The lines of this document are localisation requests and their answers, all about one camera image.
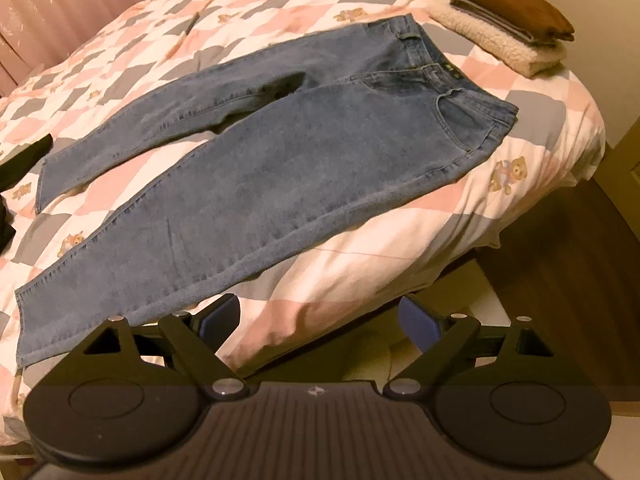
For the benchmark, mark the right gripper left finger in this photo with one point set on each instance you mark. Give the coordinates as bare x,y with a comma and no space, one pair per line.
195,338

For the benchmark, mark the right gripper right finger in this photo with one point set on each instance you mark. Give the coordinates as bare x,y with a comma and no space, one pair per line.
444,343

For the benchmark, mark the blue denim jeans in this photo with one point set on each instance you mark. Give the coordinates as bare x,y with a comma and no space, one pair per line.
310,137

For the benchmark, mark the diamond patchwork quilt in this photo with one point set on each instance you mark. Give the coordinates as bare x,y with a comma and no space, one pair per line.
559,138

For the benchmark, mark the black long-sleeve garment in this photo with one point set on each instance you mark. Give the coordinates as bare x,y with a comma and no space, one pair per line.
13,171

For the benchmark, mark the folded cream fleece blanket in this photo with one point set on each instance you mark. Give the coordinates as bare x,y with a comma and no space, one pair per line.
526,59

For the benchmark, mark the folded grey garment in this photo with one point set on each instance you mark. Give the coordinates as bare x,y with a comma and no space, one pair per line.
519,33

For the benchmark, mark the folded brown garment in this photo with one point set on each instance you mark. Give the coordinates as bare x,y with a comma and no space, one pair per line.
542,19

